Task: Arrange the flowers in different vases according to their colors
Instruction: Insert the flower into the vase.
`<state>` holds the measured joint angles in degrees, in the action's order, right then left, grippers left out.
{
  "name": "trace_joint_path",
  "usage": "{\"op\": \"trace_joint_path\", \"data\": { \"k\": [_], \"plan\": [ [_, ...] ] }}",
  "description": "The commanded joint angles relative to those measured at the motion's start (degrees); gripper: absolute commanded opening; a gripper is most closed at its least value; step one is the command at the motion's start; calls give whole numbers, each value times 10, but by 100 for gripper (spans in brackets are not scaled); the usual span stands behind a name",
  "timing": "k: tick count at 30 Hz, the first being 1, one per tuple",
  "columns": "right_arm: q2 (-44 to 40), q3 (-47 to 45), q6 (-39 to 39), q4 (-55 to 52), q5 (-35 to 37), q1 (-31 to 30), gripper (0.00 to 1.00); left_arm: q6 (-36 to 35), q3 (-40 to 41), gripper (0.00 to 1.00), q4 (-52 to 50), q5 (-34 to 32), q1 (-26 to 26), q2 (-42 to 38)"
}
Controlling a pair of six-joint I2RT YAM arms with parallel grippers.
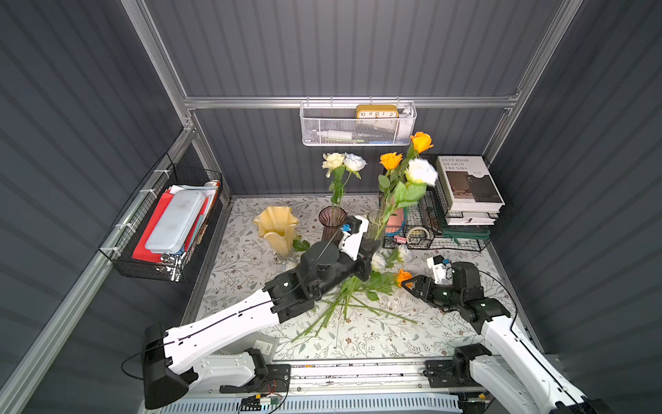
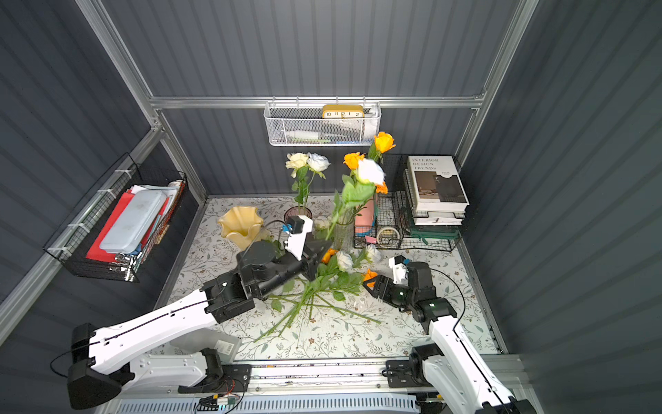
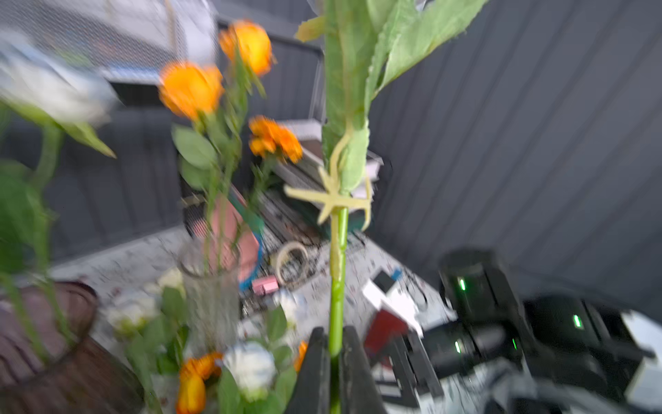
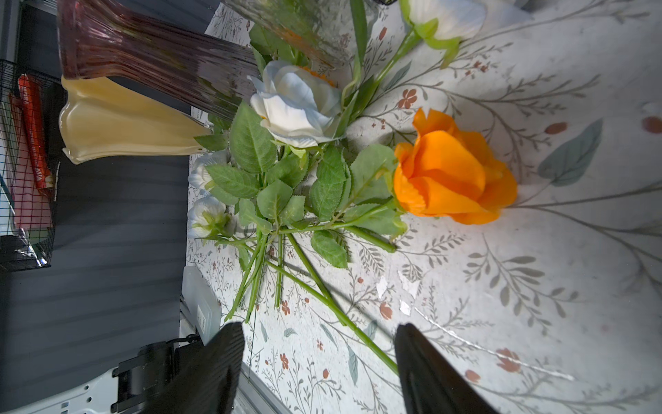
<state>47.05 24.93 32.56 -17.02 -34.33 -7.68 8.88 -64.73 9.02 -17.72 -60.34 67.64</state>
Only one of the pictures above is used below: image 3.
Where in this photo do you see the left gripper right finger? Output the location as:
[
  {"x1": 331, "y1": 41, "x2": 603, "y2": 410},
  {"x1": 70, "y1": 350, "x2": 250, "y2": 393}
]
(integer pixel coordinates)
[{"x1": 341, "y1": 326, "x2": 387, "y2": 414}]

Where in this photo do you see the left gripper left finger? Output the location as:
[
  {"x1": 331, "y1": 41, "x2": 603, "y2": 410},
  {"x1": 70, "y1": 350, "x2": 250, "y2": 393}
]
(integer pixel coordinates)
[{"x1": 284, "y1": 327, "x2": 331, "y2": 414}]

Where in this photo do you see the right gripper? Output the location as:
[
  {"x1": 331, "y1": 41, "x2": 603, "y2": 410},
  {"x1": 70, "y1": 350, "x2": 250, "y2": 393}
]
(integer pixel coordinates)
[{"x1": 382, "y1": 248, "x2": 533, "y2": 408}]

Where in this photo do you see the orange marigold stem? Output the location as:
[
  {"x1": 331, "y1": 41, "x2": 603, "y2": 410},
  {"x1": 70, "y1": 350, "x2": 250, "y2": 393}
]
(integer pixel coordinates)
[{"x1": 244, "y1": 116, "x2": 303, "y2": 224}]

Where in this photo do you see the white rose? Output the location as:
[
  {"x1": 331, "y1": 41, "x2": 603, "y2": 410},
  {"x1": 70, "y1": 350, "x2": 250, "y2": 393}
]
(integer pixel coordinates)
[
  {"x1": 1, "y1": 31, "x2": 119, "y2": 364},
  {"x1": 284, "y1": 1, "x2": 485, "y2": 413}
]

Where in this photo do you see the yellow orange rose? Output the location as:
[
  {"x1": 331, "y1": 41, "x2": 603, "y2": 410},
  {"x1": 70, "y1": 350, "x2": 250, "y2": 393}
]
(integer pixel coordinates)
[{"x1": 219, "y1": 20, "x2": 273, "y2": 161}]

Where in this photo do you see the pile of flowers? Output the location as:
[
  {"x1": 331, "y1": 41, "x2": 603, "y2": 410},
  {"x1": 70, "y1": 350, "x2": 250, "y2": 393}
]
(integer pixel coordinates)
[{"x1": 105, "y1": 268, "x2": 307, "y2": 413}]

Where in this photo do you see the red notebook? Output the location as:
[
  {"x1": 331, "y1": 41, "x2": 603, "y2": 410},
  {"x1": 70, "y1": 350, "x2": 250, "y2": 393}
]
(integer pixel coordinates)
[{"x1": 364, "y1": 309, "x2": 409, "y2": 357}]

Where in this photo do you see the tape roll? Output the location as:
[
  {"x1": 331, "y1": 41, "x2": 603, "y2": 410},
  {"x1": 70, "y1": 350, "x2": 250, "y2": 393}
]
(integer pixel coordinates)
[{"x1": 273, "y1": 241, "x2": 310, "y2": 286}]

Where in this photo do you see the clear glass vase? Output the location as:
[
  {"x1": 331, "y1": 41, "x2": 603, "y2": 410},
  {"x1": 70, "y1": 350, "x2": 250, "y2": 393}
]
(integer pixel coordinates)
[{"x1": 177, "y1": 238, "x2": 241, "y2": 358}]

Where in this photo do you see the pink folder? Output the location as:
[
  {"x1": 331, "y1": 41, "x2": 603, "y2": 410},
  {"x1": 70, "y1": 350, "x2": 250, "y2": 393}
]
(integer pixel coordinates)
[{"x1": 222, "y1": 187, "x2": 265, "y2": 293}]

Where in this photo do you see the purple ribbed glass vase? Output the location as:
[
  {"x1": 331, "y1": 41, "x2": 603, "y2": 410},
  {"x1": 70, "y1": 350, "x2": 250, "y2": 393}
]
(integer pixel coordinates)
[{"x1": 1, "y1": 281, "x2": 144, "y2": 413}]

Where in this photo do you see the black wire desk organizer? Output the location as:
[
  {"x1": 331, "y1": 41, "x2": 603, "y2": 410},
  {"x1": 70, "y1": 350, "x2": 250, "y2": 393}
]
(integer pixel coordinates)
[{"x1": 178, "y1": 30, "x2": 394, "y2": 291}]

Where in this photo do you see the white wire wall basket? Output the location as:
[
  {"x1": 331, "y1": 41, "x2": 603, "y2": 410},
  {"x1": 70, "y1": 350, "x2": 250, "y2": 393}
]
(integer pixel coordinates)
[{"x1": 1, "y1": 0, "x2": 219, "y2": 86}]

